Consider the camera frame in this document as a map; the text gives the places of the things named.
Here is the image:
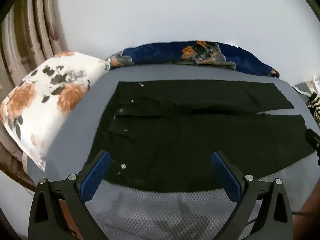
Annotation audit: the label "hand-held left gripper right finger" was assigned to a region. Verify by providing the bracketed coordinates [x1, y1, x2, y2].
[204, 151, 293, 240]

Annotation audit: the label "white floral pillow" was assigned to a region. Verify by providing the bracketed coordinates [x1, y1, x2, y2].
[0, 51, 111, 172]

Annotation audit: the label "brown striped curtain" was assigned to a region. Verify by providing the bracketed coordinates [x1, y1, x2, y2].
[0, 0, 73, 180]

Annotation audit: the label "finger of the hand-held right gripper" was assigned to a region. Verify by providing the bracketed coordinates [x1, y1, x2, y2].
[305, 128, 320, 167]

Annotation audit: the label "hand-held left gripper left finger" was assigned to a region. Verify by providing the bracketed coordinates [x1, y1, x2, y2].
[29, 149, 118, 240]

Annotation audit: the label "wooden bed frame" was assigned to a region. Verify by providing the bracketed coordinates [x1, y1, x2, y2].
[0, 159, 37, 192]

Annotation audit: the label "black white knitted cloth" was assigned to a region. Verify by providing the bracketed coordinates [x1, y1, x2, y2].
[307, 92, 320, 126]

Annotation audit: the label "blue floral blanket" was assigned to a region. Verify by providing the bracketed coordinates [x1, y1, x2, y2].
[107, 40, 280, 78]

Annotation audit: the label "black pants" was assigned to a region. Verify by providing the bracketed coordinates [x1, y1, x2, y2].
[86, 79, 317, 193]

